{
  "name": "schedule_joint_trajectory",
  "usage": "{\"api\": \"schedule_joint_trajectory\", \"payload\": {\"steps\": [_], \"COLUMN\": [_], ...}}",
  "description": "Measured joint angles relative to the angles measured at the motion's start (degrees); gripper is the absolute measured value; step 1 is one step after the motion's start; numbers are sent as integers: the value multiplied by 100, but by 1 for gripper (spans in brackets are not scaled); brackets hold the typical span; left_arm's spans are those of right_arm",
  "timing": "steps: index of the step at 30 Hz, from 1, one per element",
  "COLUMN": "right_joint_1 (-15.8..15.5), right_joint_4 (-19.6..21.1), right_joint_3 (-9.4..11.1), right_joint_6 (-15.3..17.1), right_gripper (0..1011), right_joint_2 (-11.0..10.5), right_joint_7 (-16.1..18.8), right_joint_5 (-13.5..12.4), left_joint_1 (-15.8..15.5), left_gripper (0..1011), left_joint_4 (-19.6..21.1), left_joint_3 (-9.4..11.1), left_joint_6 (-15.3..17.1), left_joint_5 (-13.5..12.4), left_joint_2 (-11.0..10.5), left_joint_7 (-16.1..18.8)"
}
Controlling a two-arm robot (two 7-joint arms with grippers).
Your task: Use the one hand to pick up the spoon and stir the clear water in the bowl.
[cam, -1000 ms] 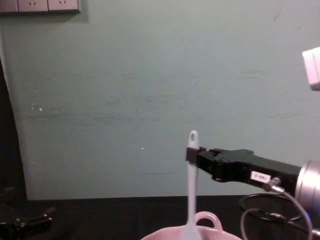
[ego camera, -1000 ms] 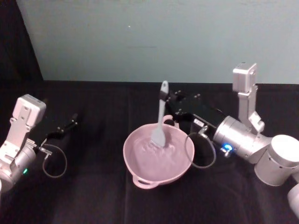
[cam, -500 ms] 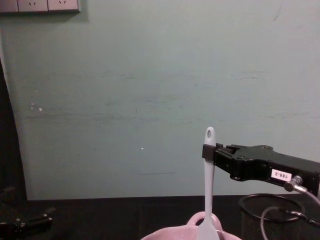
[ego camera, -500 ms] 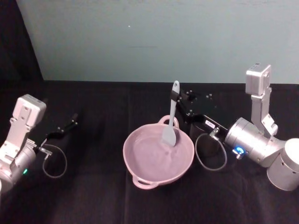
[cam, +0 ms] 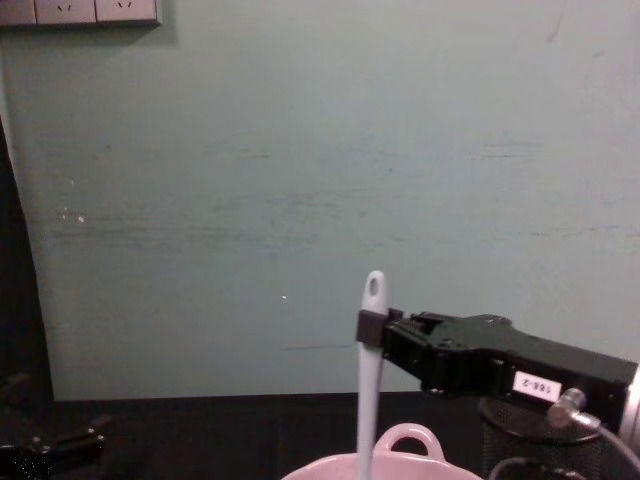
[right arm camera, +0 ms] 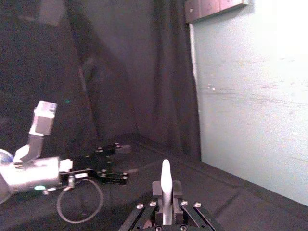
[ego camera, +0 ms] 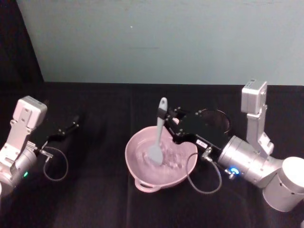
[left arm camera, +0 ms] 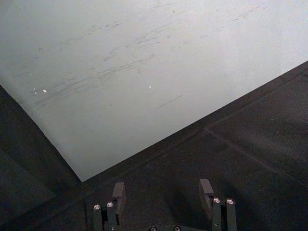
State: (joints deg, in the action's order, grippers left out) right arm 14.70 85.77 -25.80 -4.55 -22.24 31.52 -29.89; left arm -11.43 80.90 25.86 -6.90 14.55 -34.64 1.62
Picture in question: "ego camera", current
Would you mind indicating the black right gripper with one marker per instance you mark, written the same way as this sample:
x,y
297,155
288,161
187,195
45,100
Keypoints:
x,y
204,133

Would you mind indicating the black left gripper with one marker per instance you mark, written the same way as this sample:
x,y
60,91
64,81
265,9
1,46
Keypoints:
x,y
39,140

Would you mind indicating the grey silicone spatula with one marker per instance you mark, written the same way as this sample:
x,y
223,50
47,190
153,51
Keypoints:
x,y
158,142

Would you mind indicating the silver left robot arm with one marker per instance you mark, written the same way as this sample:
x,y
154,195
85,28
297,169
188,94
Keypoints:
x,y
17,133

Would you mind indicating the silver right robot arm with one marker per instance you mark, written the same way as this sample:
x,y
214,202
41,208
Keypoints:
x,y
256,156

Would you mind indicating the black round bowl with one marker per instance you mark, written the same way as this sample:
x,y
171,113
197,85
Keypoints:
x,y
221,121

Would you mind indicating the black table cloth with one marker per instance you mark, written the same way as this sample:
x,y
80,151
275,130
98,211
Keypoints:
x,y
99,204

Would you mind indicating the black hanging cloth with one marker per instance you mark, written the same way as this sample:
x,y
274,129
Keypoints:
x,y
14,42

